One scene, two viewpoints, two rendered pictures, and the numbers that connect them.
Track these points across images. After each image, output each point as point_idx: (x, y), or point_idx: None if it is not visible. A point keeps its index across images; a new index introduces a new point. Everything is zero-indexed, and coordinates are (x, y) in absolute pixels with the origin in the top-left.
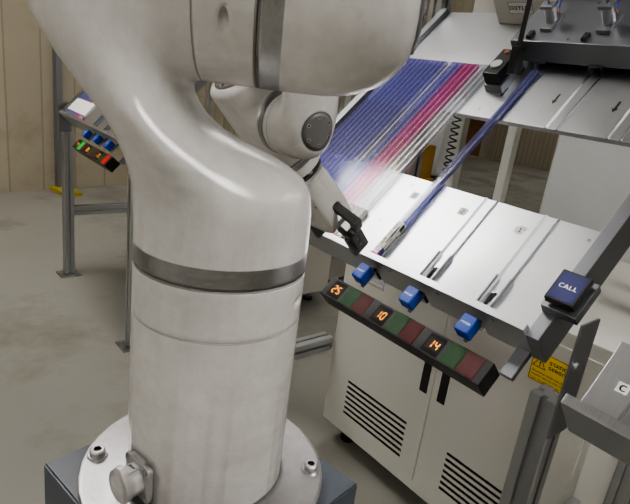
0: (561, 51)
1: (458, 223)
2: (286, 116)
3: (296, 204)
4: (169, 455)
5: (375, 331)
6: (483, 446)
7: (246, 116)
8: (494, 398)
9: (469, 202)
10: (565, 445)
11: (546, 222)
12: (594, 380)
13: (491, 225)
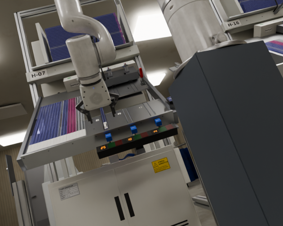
0: None
1: (121, 115)
2: (108, 41)
3: None
4: (221, 31)
5: (129, 149)
6: (158, 214)
7: (89, 47)
8: (150, 191)
9: (118, 111)
10: (179, 183)
11: (144, 103)
12: (171, 156)
13: (131, 110)
